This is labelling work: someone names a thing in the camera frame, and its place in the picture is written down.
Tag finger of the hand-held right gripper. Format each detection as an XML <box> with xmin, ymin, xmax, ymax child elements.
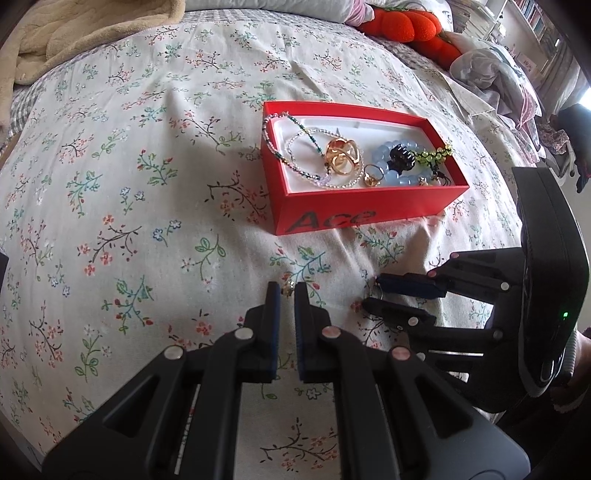
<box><xmin>375</xmin><ymin>247</ymin><xmax>526</xmax><ymax>300</ymax></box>
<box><xmin>362</xmin><ymin>298</ymin><xmax>505</xmax><ymax>385</ymax></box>

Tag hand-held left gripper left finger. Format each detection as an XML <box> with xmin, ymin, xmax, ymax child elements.
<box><xmin>44</xmin><ymin>281</ymin><xmax>282</xmax><ymax>480</ymax></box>

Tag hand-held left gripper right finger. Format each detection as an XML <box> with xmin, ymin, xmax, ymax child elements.
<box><xmin>294</xmin><ymin>281</ymin><xmax>532</xmax><ymax>480</ymax></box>

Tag red jewelry box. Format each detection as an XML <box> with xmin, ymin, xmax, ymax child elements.
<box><xmin>261</xmin><ymin>101</ymin><xmax>471</xmax><ymax>236</ymax></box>

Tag small gold ring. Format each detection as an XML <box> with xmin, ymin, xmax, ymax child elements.
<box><xmin>362</xmin><ymin>165</ymin><xmax>387</xmax><ymax>188</ymax></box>

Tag black flower hair clip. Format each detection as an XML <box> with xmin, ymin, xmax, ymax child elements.
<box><xmin>387</xmin><ymin>143</ymin><xmax>420</xmax><ymax>175</ymax></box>

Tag green beaded charm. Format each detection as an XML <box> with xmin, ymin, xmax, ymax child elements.
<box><xmin>414</xmin><ymin>143</ymin><xmax>454</xmax><ymax>168</ymax></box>

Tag large gold ring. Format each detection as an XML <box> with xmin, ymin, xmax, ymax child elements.
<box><xmin>324</xmin><ymin>137</ymin><xmax>366</xmax><ymax>176</ymax></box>

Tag floral bedspread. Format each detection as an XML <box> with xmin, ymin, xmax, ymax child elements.
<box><xmin>0</xmin><ymin>9</ymin><xmax>555</xmax><ymax>480</ymax></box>

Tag crumpled light clothes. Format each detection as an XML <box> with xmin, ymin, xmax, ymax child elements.
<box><xmin>443</xmin><ymin>32</ymin><xmax>573</xmax><ymax>158</ymax></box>

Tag stack of books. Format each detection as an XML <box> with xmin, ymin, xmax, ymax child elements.
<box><xmin>452</xmin><ymin>0</ymin><xmax>573</xmax><ymax>75</ymax></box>

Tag orange plush pumpkin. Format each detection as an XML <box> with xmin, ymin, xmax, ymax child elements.
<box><xmin>358</xmin><ymin>4</ymin><xmax>462</xmax><ymax>70</ymax></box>

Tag grey pillow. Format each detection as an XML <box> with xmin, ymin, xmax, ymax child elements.
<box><xmin>182</xmin><ymin>0</ymin><xmax>375</xmax><ymax>25</ymax></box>

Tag beige fleece garment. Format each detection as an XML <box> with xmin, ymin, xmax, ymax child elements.
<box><xmin>0</xmin><ymin>0</ymin><xmax>186</xmax><ymax>126</ymax></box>

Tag blue bead bracelet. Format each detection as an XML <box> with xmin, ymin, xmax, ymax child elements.
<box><xmin>372</xmin><ymin>136</ymin><xmax>437</xmax><ymax>186</ymax></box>

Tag clear bead bracelet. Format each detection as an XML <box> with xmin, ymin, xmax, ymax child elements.
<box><xmin>283</xmin><ymin>126</ymin><xmax>366</xmax><ymax>189</ymax></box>

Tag green and silver bead bracelet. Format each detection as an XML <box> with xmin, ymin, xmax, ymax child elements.
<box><xmin>261</xmin><ymin>113</ymin><xmax>334</xmax><ymax>182</ymax></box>

